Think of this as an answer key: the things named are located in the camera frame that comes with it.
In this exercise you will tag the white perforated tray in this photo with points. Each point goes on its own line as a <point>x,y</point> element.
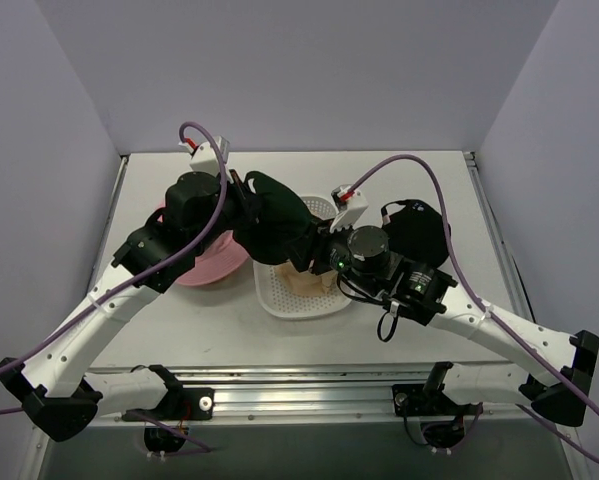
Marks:
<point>276,297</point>

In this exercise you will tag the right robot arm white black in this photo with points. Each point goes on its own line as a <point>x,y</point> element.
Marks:
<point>548,371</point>

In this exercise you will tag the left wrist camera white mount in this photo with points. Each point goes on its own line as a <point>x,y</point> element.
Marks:
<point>202,156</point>

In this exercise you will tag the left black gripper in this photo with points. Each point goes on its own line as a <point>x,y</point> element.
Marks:
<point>240,198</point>

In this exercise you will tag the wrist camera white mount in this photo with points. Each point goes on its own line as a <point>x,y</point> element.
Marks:
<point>350,204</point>
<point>202,156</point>

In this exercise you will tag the black cap green brim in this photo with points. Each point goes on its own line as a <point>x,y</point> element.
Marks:
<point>284,231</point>

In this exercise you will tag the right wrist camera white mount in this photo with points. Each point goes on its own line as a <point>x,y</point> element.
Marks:
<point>350,204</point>

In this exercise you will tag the beige cloth hat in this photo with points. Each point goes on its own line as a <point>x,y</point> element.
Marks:
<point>305,284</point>

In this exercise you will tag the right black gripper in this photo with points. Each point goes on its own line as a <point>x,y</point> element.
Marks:
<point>320,248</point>

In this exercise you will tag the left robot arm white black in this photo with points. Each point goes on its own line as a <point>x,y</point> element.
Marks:
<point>55,387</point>

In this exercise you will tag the black NY baseball cap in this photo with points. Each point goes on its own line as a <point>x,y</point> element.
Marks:
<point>415,231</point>

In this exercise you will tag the pink bucket hat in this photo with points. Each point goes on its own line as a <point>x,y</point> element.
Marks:
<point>221,259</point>

